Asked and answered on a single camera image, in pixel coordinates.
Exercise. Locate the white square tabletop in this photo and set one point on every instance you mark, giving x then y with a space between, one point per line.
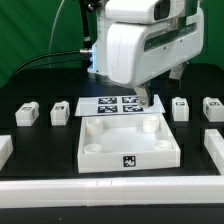
126 142

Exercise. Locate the white sheet with markers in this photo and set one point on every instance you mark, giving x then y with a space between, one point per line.
115 105

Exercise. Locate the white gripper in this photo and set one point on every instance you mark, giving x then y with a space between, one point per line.
138 53

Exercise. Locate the green backdrop curtain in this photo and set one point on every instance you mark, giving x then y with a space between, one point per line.
29 28

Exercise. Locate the white U-shaped obstacle fence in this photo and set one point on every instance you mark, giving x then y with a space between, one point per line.
42 172

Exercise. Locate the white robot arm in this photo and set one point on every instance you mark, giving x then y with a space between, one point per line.
141 12

